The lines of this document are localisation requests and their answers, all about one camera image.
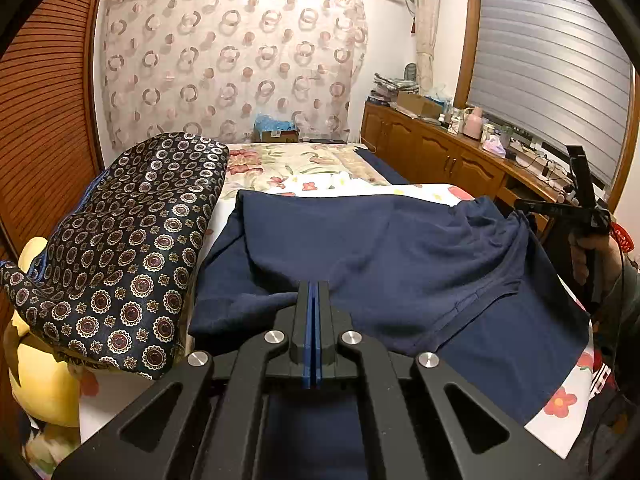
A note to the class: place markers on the navy printed t-shirt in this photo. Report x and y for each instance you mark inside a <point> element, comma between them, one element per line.
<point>375,260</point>

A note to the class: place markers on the person's right hand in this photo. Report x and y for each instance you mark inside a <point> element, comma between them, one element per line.
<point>610,265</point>

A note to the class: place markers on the strawberry flower print blanket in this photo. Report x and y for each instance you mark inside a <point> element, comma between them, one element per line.
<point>560,400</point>

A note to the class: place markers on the floral quilt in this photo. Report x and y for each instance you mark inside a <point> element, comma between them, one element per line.
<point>280,165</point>

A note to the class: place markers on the wooden sideboard cabinet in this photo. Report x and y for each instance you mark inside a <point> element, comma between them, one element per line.
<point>435,150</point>

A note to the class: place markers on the blue plastic bag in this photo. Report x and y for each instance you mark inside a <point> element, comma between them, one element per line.
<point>272,122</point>

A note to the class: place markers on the pink thermos jug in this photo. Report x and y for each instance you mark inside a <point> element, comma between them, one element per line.
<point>472,125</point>

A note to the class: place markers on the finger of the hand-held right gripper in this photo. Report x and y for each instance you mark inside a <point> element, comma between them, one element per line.
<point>580,175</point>
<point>540,206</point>

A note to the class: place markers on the person's striped black garment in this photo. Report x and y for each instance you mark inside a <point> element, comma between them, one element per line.
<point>602,382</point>

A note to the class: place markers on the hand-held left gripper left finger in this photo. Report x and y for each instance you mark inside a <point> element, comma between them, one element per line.
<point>306,340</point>

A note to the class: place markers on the beige window curtain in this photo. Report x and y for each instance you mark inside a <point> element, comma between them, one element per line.
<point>426,35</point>

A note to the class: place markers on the black flat box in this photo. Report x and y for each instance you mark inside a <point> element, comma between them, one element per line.
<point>324,140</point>

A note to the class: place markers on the grey window blind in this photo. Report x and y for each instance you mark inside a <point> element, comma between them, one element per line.
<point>550,60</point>

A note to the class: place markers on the yellow plush toy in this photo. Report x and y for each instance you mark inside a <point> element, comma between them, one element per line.
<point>45,385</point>

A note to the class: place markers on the stack of folded cloths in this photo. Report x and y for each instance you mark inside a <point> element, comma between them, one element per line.
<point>395,85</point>

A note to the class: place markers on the red perforated object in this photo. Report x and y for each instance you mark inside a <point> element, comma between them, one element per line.
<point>621,237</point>

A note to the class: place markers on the pink tissue pack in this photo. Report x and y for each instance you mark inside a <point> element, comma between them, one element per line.
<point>495,145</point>

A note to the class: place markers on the navy bed sheet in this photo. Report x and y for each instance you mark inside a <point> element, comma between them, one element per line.
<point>382,167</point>

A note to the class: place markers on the small cardboard box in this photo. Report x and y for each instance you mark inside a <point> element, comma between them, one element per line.
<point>280,136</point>

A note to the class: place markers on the sheer circle-patterned curtain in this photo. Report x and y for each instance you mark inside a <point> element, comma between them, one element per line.
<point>225,60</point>

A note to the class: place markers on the clear plastic bag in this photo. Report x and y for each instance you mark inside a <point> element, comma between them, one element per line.
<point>437,94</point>

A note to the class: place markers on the large cardboard box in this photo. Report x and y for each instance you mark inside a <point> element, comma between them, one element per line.
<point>417,105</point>

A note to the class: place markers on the wooden louvered wardrobe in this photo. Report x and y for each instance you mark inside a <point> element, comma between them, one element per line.
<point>50,110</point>

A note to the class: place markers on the dark medallion-patterned pillow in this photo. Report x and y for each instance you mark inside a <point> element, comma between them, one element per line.
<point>125,260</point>

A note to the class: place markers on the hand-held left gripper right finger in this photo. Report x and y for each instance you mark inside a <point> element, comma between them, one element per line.
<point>320,340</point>

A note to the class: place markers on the wooden window frame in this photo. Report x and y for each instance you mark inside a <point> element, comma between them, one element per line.
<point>466,60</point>

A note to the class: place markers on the grey-green rounded object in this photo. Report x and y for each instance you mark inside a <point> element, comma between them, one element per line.
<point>410,72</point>

